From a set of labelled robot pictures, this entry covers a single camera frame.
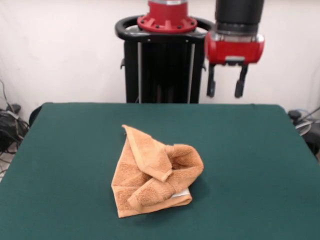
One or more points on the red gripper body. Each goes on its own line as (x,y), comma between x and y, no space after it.
(232,50)

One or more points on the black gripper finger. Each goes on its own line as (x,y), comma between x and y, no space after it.
(211,82)
(241,82)

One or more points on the tan terry towel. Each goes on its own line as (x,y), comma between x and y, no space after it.
(150,155)

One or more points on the dark green table cloth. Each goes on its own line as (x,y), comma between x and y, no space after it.
(62,175)

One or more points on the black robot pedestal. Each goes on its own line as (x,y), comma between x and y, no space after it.
(162,75)

